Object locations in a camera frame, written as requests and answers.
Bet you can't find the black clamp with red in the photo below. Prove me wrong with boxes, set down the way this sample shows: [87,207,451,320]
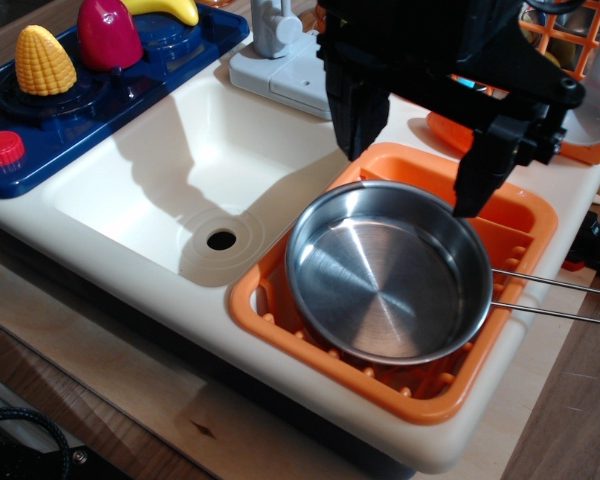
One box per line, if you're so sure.
[562,211,600,276]

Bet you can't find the yellow toy banana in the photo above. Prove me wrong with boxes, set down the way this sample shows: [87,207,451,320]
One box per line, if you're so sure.
[123,0,199,27]

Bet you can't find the cream toy sink unit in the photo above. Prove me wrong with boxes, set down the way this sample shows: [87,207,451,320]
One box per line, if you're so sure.
[0,29,600,475]

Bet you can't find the stainless steel pan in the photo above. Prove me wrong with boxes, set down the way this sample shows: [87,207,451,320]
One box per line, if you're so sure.
[284,180,600,367]

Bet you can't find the orange plastic basket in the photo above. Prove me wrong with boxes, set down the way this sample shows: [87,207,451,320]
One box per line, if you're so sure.
[519,1,600,165]

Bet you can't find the navy blue toy stove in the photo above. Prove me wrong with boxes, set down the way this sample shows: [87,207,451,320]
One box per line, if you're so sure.
[0,5,250,199]

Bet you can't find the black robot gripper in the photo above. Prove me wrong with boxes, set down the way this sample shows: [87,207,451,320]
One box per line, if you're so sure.
[318,1,585,218]

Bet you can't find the grey toy faucet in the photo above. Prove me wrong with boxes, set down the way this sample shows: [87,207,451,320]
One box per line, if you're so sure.
[229,0,331,121]

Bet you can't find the yellow toy corn cob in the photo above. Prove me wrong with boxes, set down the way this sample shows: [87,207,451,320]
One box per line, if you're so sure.
[14,25,78,97]

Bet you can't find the magenta toy vegetable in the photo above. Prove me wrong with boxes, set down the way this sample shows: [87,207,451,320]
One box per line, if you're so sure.
[77,0,143,72]

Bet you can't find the red stove knob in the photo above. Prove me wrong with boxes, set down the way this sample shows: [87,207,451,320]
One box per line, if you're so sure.
[0,131,25,167]

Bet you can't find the orange plastic plate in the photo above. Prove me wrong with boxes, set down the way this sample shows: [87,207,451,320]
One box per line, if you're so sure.
[426,112,492,158]

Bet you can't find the black braided cable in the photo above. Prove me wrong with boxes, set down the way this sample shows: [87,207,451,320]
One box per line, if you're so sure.
[0,374,72,480]

